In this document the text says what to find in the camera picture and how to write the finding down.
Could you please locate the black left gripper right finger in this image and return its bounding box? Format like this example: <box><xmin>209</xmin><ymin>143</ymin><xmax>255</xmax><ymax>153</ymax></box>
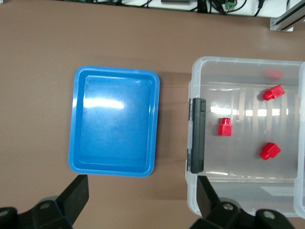
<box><xmin>190</xmin><ymin>176</ymin><xmax>296</xmax><ymax>229</ymax></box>

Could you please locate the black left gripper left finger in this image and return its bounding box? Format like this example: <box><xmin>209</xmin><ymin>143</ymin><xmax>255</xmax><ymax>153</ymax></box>
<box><xmin>0</xmin><ymin>174</ymin><xmax>90</xmax><ymax>229</ymax></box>

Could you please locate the red block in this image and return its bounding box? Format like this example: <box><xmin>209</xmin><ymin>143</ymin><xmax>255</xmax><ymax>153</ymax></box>
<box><xmin>218</xmin><ymin>117</ymin><xmax>233</xmax><ymax>136</ymax></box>
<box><xmin>262</xmin><ymin>84</ymin><xmax>285</xmax><ymax>102</ymax></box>
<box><xmin>259</xmin><ymin>142</ymin><xmax>282</xmax><ymax>161</ymax></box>

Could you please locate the clear ribbed box lid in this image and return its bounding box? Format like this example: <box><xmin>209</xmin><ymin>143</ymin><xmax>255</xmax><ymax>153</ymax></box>
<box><xmin>294</xmin><ymin>62</ymin><xmax>305</xmax><ymax>218</ymax></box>

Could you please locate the clear plastic storage box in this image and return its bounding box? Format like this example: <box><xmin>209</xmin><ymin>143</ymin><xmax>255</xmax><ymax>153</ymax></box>
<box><xmin>184</xmin><ymin>56</ymin><xmax>305</xmax><ymax>218</ymax></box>

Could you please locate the blue plastic tray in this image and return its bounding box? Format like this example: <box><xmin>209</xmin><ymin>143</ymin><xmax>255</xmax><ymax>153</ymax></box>
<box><xmin>68</xmin><ymin>65</ymin><xmax>161</xmax><ymax>178</ymax></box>

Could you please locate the black box latch handle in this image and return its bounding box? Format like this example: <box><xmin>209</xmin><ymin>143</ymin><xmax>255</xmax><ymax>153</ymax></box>
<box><xmin>186</xmin><ymin>97</ymin><xmax>207</xmax><ymax>174</ymax></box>

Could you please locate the black cable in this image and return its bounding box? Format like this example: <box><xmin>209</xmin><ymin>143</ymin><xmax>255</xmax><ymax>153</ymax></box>
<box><xmin>196</xmin><ymin>0</ymin><xmax>215</xmax><ymax>14</ymax></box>
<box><xmin>113</xmin><ymin>0</ymin><xmax>153</xmax><ymax>8</ymax></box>
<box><xmin>253</xmin><ymin>0</ymin><xmax>265</xmax><ymax>17</ymax></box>

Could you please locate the aluminium extrusion bracket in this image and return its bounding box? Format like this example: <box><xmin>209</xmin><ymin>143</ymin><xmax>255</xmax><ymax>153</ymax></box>
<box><xmin>269</xmin><ymin>1</ymin><xmax>305</xmax><ymax>32</ymax></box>

